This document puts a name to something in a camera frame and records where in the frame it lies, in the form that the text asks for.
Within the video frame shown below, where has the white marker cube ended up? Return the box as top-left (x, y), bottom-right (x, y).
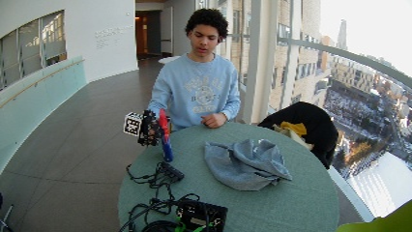
top-left (123, 111), bottom-right (145, 137)

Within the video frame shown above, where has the person in light blue sweatshirt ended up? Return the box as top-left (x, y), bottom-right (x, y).
top-left (147, 8), bottom-right (243, 132)

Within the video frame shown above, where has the small black hub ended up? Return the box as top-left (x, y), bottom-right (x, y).
top-left (158, 161), bottom-right (186, 183)

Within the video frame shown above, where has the grey crumpled cloth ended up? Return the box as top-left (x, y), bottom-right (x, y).
top-left (205, 138), bottom-right (294, 192)

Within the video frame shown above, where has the white round table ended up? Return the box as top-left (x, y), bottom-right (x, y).
top-left (158, 55), bottom-right (183, 65)

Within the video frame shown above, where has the black jacket with yellow lining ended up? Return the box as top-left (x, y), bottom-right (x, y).
top-left (257, 101), bottom-right (341, 170)

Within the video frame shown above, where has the black electronics box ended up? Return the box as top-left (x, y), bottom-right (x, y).
top-left (174, 198), bottom-right (230, 232)

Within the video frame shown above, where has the dark doorway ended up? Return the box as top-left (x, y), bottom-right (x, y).
top-left (134, 10), bottom-right (165, 60)

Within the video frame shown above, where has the grey metal railing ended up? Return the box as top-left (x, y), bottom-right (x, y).
top-left (277, 37), bottom-right (412, 89)

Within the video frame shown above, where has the interior glass window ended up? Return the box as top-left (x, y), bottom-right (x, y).
top-left (0, 9), bottom-right (69, 91)

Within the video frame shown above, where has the green plastic object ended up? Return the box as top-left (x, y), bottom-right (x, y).
top-left (335, 199), bottom-right (412, 232)

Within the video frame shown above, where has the thin black cable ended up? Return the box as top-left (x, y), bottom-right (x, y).
top-left (126, 163), bottom-right (178, 202)

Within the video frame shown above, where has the thick black cable bundle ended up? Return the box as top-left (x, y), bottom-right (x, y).
top-left (118, 192), bottom-right (202, 232)

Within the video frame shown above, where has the green cable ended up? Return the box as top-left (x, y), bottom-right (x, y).
top-left (173, 215), bottom-right (217, 232)

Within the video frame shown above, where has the wooden wall handrail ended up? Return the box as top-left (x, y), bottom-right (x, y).
top-left (0, 58), bottom-right (87, 109)

